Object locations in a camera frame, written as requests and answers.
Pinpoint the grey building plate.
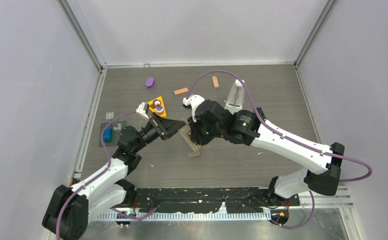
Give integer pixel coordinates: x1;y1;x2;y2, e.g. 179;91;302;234
98;120;127;148

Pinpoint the yellow triangular toy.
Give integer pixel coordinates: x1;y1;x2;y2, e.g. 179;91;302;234
147;96;167;118

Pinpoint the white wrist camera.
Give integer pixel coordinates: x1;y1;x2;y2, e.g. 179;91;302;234
182;94;205;122
136;102;150;121

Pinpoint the beige remote battery cover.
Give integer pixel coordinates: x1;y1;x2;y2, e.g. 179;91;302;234
187;150;201;158

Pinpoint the small clear grey tile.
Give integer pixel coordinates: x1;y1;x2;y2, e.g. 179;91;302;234
105;112;114;120

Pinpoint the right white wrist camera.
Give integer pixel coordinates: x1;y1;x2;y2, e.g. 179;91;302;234
182;94;205;122

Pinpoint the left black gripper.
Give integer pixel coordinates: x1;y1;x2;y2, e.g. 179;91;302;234
132;112;185;153

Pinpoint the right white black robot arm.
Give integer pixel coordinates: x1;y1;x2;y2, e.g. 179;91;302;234
182;95;344;205

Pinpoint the blue building brick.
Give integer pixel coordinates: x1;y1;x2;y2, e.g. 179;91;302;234
102;127;113;143

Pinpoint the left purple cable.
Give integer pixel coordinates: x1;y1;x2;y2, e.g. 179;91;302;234
54;111;139;240

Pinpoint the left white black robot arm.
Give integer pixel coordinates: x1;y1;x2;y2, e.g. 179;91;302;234
41;113;186;240

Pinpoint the white printed card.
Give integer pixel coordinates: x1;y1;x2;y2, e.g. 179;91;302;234
178;125;201;152

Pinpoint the upright orange wooden block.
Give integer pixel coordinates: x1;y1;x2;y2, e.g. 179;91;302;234
211;76;220;89

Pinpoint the purple plastic cap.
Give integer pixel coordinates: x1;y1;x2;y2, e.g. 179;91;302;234
145;77;155;90

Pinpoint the black remote control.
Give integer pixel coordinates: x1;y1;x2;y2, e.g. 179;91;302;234
256;107;266;121

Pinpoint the white metronome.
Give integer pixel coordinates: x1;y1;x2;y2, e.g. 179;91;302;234
224;79;245;114

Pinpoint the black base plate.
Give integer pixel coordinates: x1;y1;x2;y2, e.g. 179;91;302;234
123;187;300;214

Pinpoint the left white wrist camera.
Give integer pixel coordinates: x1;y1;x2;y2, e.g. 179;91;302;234
136;102;150;121

